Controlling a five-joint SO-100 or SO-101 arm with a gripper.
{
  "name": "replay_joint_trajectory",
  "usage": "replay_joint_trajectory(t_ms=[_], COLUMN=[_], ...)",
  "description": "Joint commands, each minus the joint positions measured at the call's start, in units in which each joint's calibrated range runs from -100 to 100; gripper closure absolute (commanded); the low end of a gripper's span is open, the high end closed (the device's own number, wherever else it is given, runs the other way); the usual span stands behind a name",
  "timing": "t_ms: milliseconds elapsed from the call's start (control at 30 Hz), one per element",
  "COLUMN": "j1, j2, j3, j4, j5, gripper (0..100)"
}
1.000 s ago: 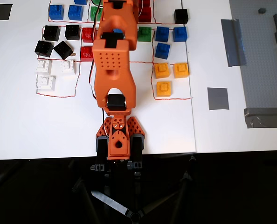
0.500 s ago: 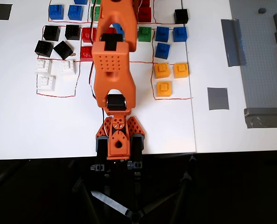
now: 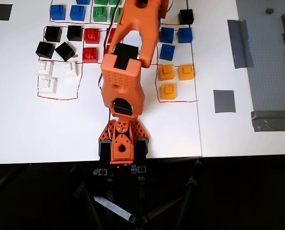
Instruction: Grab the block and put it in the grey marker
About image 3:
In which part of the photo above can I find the grey square tape marker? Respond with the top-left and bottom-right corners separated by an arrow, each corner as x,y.
213,89 -> 237,114

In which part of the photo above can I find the arm wire bundle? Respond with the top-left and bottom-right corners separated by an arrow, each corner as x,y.
103,0 -> 122,52

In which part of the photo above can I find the yellow toy brick block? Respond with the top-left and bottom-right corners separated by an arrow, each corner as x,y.
160,83 -> 177,100
158,64 -> 176,81
178,63 -> 195,81

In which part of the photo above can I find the long grey tape strip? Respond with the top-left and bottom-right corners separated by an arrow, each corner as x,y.
226,19 -> 254,69

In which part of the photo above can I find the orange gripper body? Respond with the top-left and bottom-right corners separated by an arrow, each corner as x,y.
158,0 -> 169,20

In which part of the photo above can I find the grey taped stand leg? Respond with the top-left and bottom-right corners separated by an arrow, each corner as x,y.
93,195 -> 136,225

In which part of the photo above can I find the grey studded baseplate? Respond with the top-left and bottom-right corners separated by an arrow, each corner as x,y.
235,0 -> 285,113

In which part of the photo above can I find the black toy brick block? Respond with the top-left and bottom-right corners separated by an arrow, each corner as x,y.
66,24 -> 83,42
35,41 -> 56,59
54,41 -> 76,62
44,25 -> 63,43
178,9 -> 195,25

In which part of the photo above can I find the grey black table clamp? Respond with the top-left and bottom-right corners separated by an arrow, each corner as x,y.
130,138 -> 150,175
92,140 -> 113,177

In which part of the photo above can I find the black stand hub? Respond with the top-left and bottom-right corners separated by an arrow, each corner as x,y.
132,215 -> 147,230

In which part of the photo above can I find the white toy brick block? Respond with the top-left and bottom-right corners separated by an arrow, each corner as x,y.
60,61 -> 79,78
37,76 -> 59,94
35,60 -> 54,76

